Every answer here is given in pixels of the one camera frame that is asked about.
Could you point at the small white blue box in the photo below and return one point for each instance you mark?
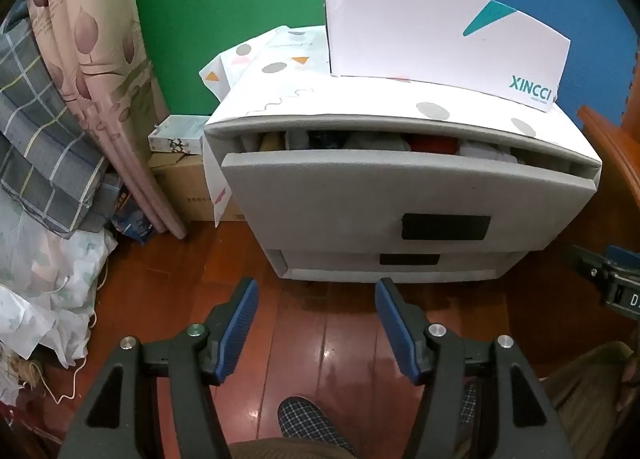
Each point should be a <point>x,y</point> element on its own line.
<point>177,131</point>

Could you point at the red underwear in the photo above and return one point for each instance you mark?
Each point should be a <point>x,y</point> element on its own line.
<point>432,143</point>

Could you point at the plaid slipper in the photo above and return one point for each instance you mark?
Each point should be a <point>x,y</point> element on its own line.
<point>310,419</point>
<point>467,404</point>

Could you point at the low grey drawer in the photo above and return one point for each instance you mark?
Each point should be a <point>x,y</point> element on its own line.
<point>325,259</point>

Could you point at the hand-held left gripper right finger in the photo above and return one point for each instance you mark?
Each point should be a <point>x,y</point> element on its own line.
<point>395,329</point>

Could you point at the grey plaid blanket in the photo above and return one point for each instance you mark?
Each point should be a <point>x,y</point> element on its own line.
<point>35,129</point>

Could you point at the brown wooden furniture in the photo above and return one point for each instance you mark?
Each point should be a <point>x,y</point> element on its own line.
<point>615,149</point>

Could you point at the brown cardboard box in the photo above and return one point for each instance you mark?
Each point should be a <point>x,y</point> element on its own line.
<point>185,189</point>

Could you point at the blue foam mat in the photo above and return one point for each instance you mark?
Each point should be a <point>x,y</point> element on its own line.
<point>590,4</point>

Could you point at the white cardboard box teal mark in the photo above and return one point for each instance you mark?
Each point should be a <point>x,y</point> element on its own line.
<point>425,29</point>

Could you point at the pink floral curtain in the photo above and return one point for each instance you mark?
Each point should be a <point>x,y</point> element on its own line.
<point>95,39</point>

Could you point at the person's right leg brown trousers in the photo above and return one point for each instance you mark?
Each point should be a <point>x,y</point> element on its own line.
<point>585,389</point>

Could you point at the person's leg brown trousers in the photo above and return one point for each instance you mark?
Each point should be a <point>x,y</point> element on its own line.
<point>280,450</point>
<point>585,389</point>

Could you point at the white floral cloth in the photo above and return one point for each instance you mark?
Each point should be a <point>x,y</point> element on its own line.
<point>40,279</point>

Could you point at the person's left leg brown trousers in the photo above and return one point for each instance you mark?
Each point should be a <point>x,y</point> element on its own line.
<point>280,450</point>

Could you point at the grey drawer cabinet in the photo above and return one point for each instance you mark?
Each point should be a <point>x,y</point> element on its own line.
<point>350,122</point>

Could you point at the wooden drawer with grey front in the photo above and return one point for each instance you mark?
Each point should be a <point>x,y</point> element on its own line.
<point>320,204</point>

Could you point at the blue packet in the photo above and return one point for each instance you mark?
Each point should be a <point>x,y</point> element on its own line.
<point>132,224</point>

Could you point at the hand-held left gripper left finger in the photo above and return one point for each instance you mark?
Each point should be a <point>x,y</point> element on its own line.
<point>240,324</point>

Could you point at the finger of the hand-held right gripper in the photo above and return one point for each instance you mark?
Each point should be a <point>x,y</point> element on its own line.
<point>582,259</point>

